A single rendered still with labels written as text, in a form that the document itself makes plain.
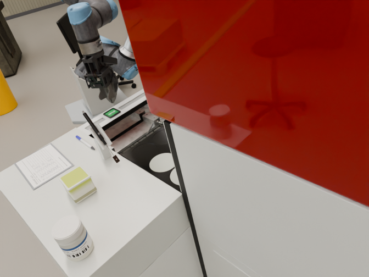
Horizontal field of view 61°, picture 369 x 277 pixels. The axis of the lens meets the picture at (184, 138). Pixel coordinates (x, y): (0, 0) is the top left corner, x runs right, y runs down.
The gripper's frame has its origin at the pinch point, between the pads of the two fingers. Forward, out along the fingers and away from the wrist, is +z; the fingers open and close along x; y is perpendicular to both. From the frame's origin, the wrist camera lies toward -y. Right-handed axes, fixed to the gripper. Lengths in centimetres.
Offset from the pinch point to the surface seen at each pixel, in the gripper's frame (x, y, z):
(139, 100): 2.6, -15.9, 10.2
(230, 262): 49, 45, 28
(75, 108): -46, -33, 25
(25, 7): -564, -626, 98
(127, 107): -0.7, -10.2, 10.3
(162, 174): 24.3, 23.1, 16.1
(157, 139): 16.2, 3.9, 16.2
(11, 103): -241, -166, 102
